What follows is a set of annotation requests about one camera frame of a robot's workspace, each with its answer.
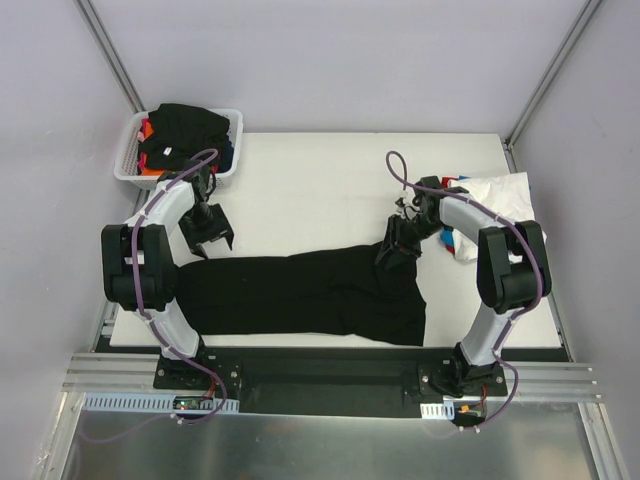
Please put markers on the white plastic laundry basket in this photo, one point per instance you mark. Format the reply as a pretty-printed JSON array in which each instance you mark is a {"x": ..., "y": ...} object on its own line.
[{"x": 126, "y": 159}]

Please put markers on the dark blue t shirt in basket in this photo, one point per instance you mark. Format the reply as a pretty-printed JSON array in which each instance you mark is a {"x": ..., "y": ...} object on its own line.
[{"x": 225, "y": 158}]

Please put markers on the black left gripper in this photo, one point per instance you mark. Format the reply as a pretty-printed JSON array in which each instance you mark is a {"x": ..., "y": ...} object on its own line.
[{"x": 208, "y": 231}]

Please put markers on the right white cable duct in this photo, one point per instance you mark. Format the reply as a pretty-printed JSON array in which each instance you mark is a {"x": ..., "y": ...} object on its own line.
[{"x": 438, "y": 411}]

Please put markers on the orange t shirt in basket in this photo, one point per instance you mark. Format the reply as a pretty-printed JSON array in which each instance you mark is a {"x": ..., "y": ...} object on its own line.
[{"x": 155, "y": 149}]

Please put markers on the white t shirt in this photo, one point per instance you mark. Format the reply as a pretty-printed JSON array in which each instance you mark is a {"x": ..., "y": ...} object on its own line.
[{"x": 508, "y": 196}]

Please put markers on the aluminium front rail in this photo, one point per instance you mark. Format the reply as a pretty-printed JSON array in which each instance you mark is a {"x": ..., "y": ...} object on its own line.
[{"x": 538, "y": 381}]

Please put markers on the red t shirt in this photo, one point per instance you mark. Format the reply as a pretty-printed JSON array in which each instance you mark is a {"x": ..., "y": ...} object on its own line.
[{"x": 445, "y": 181}]

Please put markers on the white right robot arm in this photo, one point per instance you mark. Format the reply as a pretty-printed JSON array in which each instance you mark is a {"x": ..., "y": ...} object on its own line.
[{"x": 512, "y": 274}]

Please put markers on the left aluminium frame post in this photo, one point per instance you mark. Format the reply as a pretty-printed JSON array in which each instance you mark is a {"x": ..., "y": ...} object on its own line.
[{"x": 97, "y": 29}]

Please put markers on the right aluminium frame post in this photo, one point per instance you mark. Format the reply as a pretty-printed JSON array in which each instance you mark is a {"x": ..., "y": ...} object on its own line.
[{"x": 569, "y": 42}]

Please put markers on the pink t shirt in basket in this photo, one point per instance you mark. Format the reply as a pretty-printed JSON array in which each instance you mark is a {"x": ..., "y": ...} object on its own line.
[{"x": 142, "y": 134}]

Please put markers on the black t shirt in basket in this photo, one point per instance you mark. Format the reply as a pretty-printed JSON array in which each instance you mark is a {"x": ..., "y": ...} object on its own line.
[{"x": 181, "y": 131}]

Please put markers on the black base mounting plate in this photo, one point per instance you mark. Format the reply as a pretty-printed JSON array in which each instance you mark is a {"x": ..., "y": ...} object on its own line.
[{"x": 357, "y": 382}]

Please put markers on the left white cable duct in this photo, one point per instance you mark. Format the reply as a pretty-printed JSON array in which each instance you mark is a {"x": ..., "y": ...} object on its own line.
[{"x": 157, "y": 403}]

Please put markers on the black t shirt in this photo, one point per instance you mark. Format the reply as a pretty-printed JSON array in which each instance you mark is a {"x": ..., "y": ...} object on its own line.
[
  {"x": 336, "y": 292},
  {"x": 181, "y": 131}
]

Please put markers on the aluminium frame post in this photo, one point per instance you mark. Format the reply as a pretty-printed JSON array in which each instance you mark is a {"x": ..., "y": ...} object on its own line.
[
  {"x": 97, "y": 29},
  {"x": 569, "y": 42}
]

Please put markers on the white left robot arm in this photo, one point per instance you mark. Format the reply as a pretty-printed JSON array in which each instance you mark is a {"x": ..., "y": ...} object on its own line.
[{"x": 139, "y": 272}]

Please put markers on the white cable duct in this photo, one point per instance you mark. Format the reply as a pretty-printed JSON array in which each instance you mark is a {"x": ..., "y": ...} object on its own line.
[
  {"x": 157, "y": 403},
  {"x": 438, "y": 411}
]

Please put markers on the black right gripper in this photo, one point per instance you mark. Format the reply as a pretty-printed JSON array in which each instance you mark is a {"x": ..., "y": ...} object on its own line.
[{"x": 400, "y": 240}]

